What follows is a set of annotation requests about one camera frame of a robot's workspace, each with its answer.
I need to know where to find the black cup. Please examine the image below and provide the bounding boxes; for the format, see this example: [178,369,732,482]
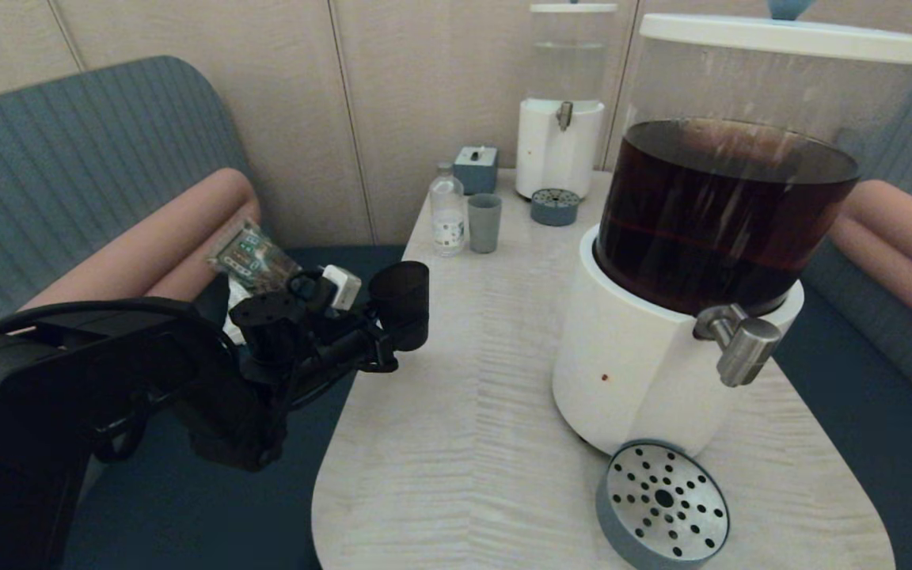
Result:
[368,261,431,352]

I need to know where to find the grey-green cup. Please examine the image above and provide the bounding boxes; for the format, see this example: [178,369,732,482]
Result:
[467,194,503,255]

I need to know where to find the crumpled white tissue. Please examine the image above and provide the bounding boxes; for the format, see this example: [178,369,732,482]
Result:
[222,279,257,345]

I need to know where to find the green snack packet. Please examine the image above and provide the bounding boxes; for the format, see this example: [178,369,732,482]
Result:
[208,220,304,295]

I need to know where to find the clear plastic water bottle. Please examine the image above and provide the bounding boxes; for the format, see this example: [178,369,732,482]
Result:
[430,163,467,256]

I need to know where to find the grey-blue tissue box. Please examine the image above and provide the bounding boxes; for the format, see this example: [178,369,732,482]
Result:
[453,146,499,196]

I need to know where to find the grey-blue perforated drip tray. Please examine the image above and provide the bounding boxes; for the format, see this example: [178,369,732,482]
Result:
[530,188,581,228]
[595,440,731,570]

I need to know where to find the white dispenser with clear water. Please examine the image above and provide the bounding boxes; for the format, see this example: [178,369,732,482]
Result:
[515,0,619,201]

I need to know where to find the white dispenser with dark tea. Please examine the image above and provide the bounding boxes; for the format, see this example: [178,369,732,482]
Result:
[553,0,912,458]

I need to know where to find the teal upholstered bench sofa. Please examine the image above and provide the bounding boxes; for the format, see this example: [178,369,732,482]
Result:
[773,67,912,570]
[0,55,409,570]

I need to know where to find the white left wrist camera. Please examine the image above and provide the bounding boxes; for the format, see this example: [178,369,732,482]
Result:
[321,264,363,311]

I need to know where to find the black braided left gripper cable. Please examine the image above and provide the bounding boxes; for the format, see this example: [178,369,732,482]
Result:
[286,368,358,409]

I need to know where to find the black left camera cable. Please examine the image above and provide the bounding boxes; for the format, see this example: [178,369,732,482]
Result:
[286,269,327,298]

